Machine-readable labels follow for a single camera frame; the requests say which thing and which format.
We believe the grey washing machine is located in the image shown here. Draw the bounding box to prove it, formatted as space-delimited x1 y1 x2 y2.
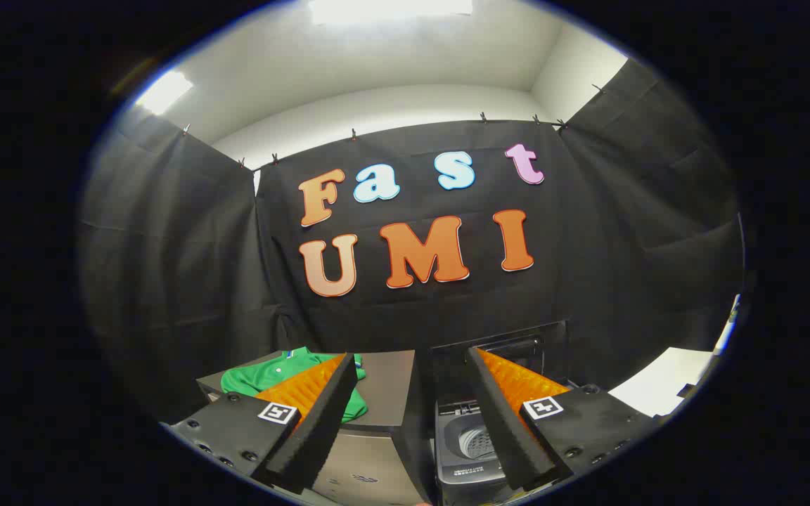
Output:
430 320 589 506

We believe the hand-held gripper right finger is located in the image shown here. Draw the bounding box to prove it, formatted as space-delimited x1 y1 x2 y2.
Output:
466 346 662 493

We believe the green polo shirt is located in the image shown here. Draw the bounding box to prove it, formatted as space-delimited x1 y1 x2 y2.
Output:
221 346 369 424

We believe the white board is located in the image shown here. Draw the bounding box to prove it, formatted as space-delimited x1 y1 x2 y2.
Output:
607 346 716 417

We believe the wide ceiling light panel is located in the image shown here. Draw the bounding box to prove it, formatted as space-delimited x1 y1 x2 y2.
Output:
307 0 475 26

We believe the small ceiling light panel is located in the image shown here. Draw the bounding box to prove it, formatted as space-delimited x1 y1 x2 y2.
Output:
134 70 195 117

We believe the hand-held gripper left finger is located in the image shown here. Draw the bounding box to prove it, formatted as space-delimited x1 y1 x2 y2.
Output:
162 351 358 495

